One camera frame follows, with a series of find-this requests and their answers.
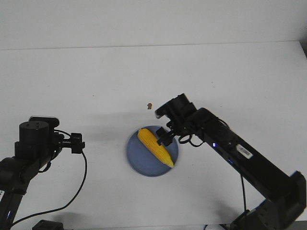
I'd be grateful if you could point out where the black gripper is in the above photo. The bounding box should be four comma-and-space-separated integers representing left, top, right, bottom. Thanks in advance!
55, 130, 85, 153
155, 93, 197, 147

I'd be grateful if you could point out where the yellow corn cob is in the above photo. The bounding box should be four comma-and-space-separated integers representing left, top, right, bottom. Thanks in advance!
137, 128, 174, 168

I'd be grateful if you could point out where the blue round plate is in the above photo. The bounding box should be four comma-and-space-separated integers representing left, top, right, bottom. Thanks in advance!
126, 126, 179, 177

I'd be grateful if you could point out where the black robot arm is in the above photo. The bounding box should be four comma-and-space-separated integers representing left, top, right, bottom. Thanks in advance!
0, 116, 85, 230
155, 94, 307, 230

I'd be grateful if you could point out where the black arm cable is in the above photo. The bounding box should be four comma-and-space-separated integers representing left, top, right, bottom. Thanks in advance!
178, 117, 250, 216
11, 129, 88, 228

